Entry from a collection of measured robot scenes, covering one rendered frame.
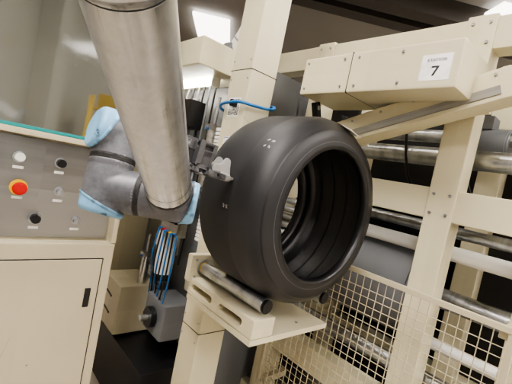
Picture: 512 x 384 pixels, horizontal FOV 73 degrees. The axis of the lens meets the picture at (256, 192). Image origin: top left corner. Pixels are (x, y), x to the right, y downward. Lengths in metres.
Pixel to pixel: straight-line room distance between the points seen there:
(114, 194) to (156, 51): 0.41
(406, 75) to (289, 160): 0.53
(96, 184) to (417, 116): 1.05
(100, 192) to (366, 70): 0.98
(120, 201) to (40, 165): 0.69
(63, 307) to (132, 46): 1.24
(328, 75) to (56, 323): 1.37
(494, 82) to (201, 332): 1.32
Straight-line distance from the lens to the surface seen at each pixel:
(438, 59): 1.24
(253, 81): 1.35
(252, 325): 1.05
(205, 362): 1.55
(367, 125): 1.43
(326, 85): 1.43
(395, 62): 1.30
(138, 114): 0.43
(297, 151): 0.93
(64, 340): 1.55
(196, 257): 1.27
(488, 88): 1.31
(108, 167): 0.73
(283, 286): 1.02
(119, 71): 0.38
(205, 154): 0.86
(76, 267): 1.44
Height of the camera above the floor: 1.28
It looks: 3 degrees down
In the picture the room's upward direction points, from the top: 12 degrees clockwise
